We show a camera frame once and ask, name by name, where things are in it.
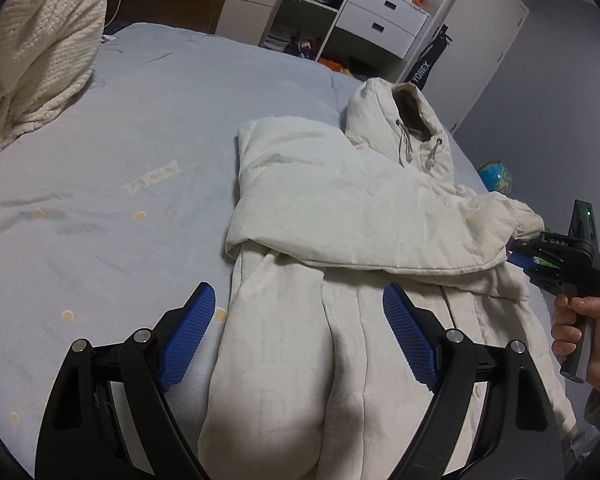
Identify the white hooded puffer jacket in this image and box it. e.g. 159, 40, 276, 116
198, 78, 576, 479

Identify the person's right hand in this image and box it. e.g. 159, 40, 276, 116
550, 295, 600, 393

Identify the blue globe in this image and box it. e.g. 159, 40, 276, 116
478, 160, 513, 195

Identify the black Yonex racket bag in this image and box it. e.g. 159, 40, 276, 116
405, 24, 452, 90

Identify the white door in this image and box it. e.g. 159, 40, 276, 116
424, 0, 529, 133

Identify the orange yellow toy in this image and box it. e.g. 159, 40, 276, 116
317, 58, 353, 78

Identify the white drawer shelf unit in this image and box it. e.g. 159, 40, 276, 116
316, 0, 429, 61

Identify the cream waffle blanket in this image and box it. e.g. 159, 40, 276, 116
0, 0, 107, 151

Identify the dark wooden headboard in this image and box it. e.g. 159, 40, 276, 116
105, 0, 226, 35

